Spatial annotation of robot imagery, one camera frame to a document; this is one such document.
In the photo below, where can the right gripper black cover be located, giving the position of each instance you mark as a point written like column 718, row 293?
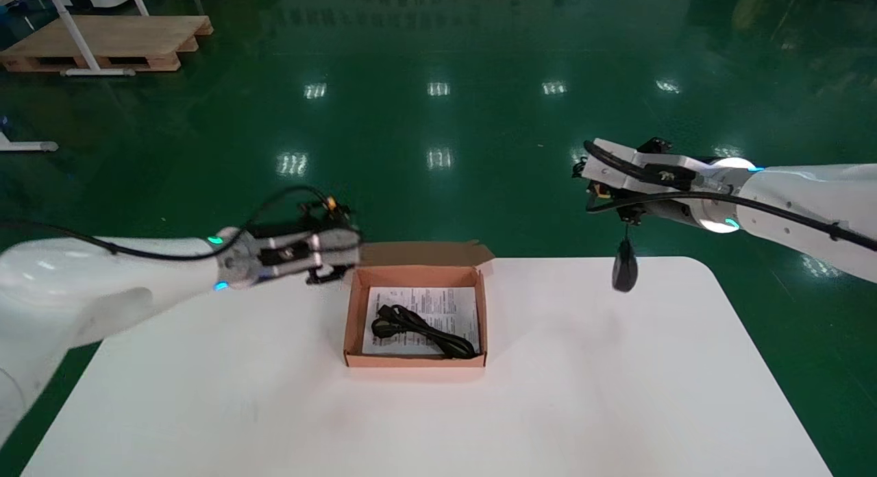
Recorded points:
column 610, row 196

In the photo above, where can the left gripper black cover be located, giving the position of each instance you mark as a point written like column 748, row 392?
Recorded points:
column 325, row 274

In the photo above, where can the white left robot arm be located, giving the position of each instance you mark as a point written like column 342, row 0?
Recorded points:
column 82, row 278

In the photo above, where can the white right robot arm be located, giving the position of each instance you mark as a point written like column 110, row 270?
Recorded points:
column 808, row 196

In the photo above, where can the brown cardboard storage box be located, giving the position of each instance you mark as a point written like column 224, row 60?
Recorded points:
column 425, row 253

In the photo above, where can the white printed instruction sheet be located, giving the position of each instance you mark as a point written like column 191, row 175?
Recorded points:
column 445, row 306

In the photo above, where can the white metal floor foot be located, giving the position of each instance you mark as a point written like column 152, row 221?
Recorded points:
column 34, row 147

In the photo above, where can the large wooden pallet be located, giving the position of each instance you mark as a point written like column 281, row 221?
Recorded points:
column 103, row 42

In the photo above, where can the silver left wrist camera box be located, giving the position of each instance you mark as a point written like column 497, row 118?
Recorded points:
column 336, row 244

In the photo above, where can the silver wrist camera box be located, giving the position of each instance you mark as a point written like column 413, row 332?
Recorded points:
column 658, row 163
column 336, row 244

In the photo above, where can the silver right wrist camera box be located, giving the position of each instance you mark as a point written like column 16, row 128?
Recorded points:
column 658, row 163

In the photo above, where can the white metal table frame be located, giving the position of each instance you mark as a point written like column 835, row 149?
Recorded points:
column 68, row 25

